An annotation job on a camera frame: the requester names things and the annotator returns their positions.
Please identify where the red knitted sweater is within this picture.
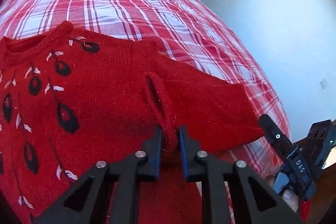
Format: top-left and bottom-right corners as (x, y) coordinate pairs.
(1, 21), (263, 223)

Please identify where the right hand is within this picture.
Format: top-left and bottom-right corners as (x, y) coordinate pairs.
(265, 165), (299, 212)

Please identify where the red white plaid bedspread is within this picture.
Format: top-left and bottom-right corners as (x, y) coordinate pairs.
(1, 0), (289, 177)

